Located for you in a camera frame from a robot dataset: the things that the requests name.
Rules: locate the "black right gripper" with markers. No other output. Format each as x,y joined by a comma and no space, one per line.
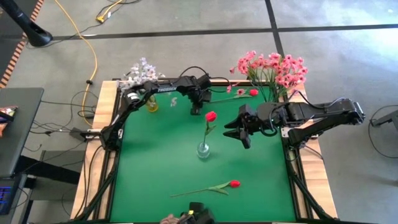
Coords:
252,127

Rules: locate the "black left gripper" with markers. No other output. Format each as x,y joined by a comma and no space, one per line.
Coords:
199,96

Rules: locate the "red tulip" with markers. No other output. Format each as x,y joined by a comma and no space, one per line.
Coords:
211,116
254,92
235,183

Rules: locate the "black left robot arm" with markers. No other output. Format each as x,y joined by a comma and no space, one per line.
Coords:
161,88

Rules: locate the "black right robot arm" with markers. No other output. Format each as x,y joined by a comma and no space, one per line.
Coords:
320,110

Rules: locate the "ribbed clear glass vase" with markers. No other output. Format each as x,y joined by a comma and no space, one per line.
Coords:
203,152

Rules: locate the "yellow glass vase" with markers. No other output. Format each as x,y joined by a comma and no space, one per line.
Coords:
152,107

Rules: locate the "green table mat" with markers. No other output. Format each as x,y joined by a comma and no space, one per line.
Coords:
155,174

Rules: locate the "black handheld device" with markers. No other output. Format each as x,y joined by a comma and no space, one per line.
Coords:
199,214

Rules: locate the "person's hand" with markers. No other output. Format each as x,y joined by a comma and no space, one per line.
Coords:
170,219

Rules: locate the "black power adapter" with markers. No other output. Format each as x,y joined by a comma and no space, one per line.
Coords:
77,134

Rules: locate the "black stand base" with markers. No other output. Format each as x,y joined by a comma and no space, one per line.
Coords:
34,32

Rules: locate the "dark grey desk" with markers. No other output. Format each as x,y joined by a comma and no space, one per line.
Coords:
21,133

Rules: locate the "colourful snack bag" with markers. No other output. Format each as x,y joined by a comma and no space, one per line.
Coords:
7,112

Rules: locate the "black hazard-edged floor mat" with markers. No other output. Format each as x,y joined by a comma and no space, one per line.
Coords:
7,53

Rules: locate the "backlit keyboard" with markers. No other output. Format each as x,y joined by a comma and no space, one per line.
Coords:
4,199

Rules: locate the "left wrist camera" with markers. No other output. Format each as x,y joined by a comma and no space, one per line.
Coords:
204,81

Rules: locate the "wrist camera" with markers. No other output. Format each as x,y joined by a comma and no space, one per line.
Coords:
204,81
245,112

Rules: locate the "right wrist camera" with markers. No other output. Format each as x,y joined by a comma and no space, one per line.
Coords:
245,112

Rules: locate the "white corner bracket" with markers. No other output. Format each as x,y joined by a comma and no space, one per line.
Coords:
285,132

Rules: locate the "black aluminium table frame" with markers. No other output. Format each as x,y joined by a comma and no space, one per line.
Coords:
297,193

